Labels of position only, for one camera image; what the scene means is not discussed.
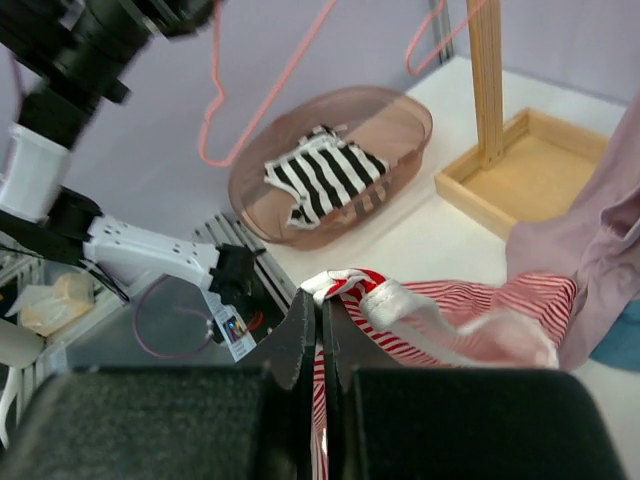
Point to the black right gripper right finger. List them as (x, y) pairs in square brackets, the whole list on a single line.
[(388, 421)]

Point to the translucent pink plastic basin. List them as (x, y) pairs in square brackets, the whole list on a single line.
[(383, 122)]

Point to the black white striped tank top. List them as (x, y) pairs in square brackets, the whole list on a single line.
[(332, 180)]

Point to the aluminium mounting rail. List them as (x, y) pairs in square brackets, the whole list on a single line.
[(246, 276)]

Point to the wooden clothes rack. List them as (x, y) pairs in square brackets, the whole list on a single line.
[(528, 168)]

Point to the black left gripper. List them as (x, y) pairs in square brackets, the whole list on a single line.
[(108, 36)]

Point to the red white striped tank top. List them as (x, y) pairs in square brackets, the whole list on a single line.
[(447, 323)]

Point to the teal blue tank top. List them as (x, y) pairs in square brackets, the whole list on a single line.
[(620, 348)]

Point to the dusty pink tank top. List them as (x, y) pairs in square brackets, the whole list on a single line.
[(596, 243)]

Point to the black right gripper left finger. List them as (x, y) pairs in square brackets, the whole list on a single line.
[(252, 420)]

